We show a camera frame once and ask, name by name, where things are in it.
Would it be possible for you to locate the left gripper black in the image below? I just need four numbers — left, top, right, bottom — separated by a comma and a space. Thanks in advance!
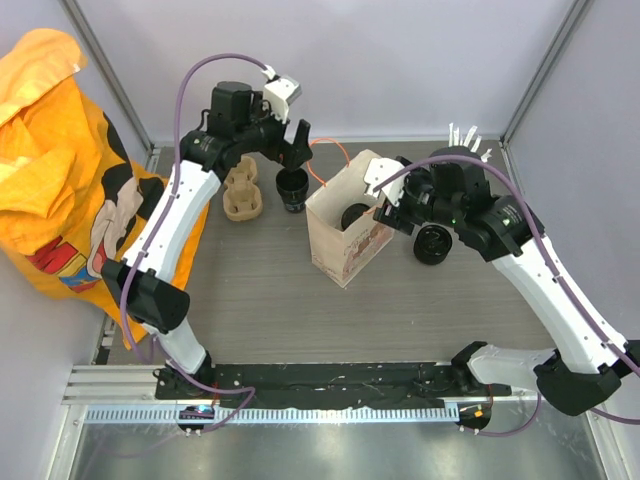
236, 93, 313, 171

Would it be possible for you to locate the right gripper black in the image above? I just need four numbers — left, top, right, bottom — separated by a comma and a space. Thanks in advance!
374, 161, 463, 235

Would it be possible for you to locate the black coffee cup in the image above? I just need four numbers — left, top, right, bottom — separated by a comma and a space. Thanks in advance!
275, 169, 309, 213

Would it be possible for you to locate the black cup lid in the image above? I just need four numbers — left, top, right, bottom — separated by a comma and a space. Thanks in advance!
340, 203, 376, 231

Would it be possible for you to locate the paper bag with orange handles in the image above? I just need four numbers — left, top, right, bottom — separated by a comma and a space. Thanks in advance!
305, 149, 394, 288

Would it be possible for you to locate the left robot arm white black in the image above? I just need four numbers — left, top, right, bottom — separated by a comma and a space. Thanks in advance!
102, 77, 311, 399

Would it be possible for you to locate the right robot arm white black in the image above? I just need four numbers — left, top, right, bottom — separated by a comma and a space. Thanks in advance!
365, 145, 639, 416

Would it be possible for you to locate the black cup with lid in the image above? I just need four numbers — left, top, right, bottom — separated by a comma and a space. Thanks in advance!
413, 224, 453, 266

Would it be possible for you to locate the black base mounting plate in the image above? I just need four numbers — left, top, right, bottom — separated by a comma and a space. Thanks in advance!
154, 362, 512, 409

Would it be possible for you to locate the orange cartoon cloth bag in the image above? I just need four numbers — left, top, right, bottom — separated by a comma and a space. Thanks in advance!
0, 28, 211, 351

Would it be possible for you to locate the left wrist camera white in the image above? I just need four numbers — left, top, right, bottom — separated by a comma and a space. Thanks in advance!
263, 75, 302, 124

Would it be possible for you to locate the slotted cable duct rail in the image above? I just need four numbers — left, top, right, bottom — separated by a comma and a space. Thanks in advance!
84, 403, 459, 425

